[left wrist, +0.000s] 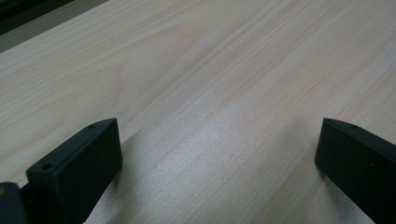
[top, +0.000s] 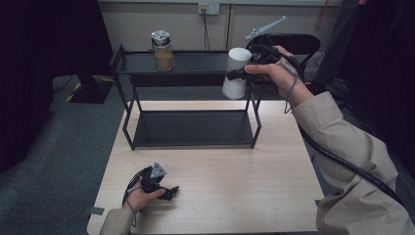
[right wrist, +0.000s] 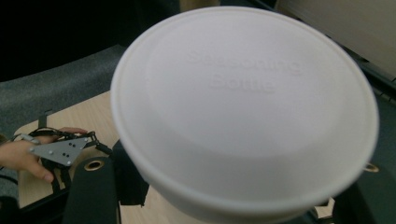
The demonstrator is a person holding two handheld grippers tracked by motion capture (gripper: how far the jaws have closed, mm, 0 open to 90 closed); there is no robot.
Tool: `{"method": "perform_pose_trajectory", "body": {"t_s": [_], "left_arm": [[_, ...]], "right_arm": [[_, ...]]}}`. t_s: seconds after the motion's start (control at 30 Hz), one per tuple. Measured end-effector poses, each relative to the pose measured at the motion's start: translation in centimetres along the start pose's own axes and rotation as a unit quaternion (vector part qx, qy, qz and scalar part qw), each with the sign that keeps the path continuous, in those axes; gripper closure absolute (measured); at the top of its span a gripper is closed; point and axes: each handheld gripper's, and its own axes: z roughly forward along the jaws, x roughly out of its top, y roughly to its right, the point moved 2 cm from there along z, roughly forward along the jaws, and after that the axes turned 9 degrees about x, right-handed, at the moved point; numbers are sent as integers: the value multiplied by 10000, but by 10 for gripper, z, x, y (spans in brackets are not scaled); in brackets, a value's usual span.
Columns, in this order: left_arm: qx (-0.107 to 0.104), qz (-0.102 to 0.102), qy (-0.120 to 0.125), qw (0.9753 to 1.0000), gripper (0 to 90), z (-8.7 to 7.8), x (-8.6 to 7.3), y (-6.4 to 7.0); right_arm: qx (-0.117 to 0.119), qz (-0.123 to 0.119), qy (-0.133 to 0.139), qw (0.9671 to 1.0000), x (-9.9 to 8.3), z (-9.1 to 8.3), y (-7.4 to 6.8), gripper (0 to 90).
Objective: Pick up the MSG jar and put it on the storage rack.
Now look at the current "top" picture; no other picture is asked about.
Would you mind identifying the white cylindrical container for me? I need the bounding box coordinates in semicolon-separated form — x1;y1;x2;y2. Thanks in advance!
221;47;253;101

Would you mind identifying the person's left hand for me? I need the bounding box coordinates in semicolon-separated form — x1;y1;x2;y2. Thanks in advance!
122;169;166;213

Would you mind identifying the black power cord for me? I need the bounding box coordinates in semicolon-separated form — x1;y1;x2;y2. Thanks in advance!
202;9;210;51

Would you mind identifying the dark curtain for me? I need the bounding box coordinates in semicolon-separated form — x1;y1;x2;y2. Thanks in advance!
0;0;114;173

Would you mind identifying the clear jar of brown powder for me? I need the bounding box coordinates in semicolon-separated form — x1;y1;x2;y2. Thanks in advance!
151;29;175;72

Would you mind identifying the white wall outlet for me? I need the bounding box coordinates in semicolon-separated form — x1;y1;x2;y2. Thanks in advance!
198;2;220;16

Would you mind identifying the person's right hand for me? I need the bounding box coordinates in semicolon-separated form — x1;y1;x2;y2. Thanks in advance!
244;45;315;109

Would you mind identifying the thin grey wrist cable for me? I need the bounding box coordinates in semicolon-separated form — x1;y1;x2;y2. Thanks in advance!
279;60;300;115

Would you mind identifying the thick black cable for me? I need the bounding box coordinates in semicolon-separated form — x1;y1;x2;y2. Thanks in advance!
297;125;406;208

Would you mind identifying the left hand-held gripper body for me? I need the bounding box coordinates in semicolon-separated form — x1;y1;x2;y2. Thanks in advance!
139;162;168;194

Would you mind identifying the black two-tier metal rack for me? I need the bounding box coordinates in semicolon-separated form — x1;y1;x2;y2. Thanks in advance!
109;43;263;152

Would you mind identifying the grey tape patch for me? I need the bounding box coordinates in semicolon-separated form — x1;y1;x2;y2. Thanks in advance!
80;206;106;216

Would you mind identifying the red cord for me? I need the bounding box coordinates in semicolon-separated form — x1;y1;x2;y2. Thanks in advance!
314;0;330;30

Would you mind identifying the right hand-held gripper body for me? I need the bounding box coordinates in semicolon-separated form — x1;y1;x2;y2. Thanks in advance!
245;15;305;86

